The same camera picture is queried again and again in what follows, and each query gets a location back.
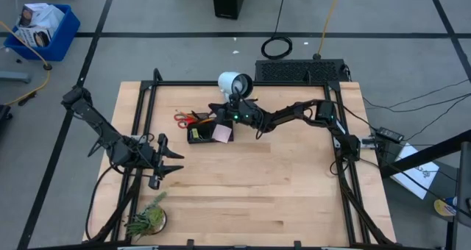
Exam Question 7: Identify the yellow hanging cable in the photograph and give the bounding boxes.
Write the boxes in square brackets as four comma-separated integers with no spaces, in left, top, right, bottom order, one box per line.
[316,0,344,57]
[0,21,52,107]

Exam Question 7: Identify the white printed package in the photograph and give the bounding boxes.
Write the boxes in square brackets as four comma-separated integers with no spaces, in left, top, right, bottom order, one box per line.
[17,2,65,32]
[14,26,52,49]

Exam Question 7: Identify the black computer tower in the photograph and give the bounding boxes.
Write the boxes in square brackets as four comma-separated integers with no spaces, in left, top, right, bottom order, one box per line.
[210,0,249,21]

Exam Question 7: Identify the round yellow blue object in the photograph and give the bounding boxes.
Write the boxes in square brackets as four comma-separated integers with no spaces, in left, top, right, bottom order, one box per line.
[433,196,458,218]

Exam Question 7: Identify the black mesh desk organizer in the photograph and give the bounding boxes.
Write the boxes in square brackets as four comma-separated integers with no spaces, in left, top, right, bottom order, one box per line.
[186,112,235,145]

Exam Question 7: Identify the black upright post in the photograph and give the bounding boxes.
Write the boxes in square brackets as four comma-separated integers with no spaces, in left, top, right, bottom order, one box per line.
[450,141,471,250]

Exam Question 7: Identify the pink sticky note pad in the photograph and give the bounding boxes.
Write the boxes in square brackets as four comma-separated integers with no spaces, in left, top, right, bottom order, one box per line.
[211,124,233,144]

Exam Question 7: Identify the coiled black cable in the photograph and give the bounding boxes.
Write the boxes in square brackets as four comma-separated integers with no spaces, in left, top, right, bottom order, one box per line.
[260,0,295,61]

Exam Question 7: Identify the blue plastic bin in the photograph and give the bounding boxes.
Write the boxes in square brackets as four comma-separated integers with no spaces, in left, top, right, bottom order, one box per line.
[3,3,81,63]

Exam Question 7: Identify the black aluminium cell frame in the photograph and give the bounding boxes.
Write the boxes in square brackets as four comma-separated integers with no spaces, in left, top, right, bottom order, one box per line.
[82,68,398,250]

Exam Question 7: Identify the grey table foot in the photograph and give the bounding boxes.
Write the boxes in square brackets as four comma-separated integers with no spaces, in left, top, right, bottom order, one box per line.
[0,71,31,85]

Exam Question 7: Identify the black power adapter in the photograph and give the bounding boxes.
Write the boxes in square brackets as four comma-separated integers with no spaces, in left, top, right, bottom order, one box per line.
[374,126,405,143]

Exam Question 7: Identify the red handled scissors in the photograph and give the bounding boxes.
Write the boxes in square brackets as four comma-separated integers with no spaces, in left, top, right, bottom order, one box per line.
[173,112,202,130]

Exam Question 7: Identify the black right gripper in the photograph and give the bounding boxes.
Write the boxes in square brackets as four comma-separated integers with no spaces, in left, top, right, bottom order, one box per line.
[208,95,268,130]

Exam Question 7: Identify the white printed paper sheet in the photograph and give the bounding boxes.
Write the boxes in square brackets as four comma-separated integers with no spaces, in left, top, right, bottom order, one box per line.
[389,142,441,200]

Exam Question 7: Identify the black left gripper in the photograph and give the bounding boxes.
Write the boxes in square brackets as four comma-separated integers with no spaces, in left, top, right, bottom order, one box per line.
[138,133,185,190]

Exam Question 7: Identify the black grille computer case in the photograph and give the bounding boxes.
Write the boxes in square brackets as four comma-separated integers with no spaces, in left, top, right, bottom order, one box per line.
[254,58,350,83]

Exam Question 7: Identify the potted succulent plant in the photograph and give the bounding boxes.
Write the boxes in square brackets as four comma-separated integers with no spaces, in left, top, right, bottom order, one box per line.
[124,190,169,242]

